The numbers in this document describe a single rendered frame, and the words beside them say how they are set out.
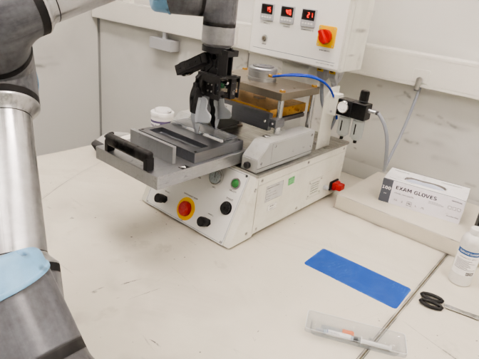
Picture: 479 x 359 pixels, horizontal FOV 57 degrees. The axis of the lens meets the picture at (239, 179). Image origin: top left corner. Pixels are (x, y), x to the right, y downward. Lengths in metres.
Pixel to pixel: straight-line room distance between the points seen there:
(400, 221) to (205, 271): 0.58
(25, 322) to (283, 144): 0.77
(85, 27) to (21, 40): 1.89
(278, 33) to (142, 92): 1.20
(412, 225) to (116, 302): 0.80
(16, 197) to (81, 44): 1.95
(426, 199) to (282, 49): 0.60
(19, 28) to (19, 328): 0.43
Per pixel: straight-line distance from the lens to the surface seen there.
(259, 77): 1.23
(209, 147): 1.02
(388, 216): 1.33
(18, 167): 0.77
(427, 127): 1.57
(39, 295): 0.57
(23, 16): 0.75
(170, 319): 0.89
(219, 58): 1.04
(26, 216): 0.74
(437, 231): 1.31
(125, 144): 0.98
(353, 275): 1.10
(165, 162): 0.99
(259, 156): 1.07
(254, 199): 1.10
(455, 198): 1.36
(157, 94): 2.34
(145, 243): 1.11
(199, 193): 1.16
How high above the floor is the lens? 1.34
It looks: 23 degrees down
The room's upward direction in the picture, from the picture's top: 6 degrees clockwise
